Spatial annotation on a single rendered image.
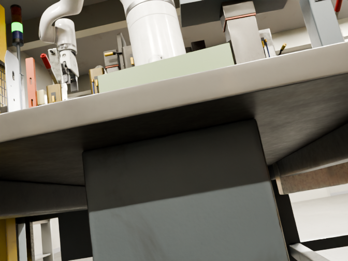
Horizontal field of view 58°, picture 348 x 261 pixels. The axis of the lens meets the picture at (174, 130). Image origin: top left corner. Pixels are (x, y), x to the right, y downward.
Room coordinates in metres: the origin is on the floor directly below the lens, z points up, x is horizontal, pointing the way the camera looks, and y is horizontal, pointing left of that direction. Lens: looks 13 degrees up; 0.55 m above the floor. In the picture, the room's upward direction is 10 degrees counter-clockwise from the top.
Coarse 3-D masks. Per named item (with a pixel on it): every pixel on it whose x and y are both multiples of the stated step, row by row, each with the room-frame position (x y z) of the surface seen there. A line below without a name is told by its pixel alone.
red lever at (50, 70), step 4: (40, 56) 1.02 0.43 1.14; (44, 56) 1.02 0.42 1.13; (44, 60) 1.03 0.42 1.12; (48, 60) 1.04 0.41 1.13; (44, 64) 1.05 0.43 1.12; (48, 64) 1.05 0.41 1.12; (48, 68) 1.06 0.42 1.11; (52, 72) 1.08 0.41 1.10; (52, 76) 1.10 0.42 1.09; (56, 80) 1.11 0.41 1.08
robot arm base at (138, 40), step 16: (128, 16) 0.63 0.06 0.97; (144, 16) 0.60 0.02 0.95; (160, 16) 0.60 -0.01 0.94; (176, 16) 0.64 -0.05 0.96; (144, 32) 0.60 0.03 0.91; (160, 32) 0.60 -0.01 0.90; (176, 32) 0.62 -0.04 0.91; (144, 48) 0.61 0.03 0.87; (160, 48) 0.60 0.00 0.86; (176, 48) 0.61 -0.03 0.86
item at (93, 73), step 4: (96, 68) 1.06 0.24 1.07; (100, 68) 1.05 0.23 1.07; (92, 72) 1.06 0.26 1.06; (96, 72) 1.05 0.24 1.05; (100, 72) 1.05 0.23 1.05; (104, 72) 1.06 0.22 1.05; (92, 76) 1.06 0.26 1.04; (96, 76) 1.05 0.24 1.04; (92, 80) 1.05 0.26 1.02; (96, 80) 1.05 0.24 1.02; (92, 84) 1.06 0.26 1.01; (96, 84) 1.05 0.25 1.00; (92, 88) 1.06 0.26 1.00; (96, 88) 1.06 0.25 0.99; (92, 92) 1.06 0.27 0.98; (96, 92) 1.06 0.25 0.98
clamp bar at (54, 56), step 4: (56, 48) 1.12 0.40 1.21; (48, 52) 1.12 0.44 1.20; (52, 52) 1.11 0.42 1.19; (56, 52) 1.12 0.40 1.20; (52, 56) 1.12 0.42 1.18; (56, 56) 1.12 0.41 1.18; (60, 56) 1.16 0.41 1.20; (52, 60) 1.12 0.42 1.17; (56, 60) 1.12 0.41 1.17; (52, 64) 1.12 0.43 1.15; (56, 64) 1.12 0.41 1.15; (60, 64) 1.14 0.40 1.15; (52, 68) 1.13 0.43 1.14; (56, 68) 1.13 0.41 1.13; (60, 68) 1.13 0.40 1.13; (56, 72) 1.13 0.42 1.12; (60, 72) 1.13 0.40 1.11; (56, 76) 1.13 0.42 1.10; (60, 76) 1.13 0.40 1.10; (52, 80) 1.13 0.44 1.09; (60, 80) 1.13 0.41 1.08
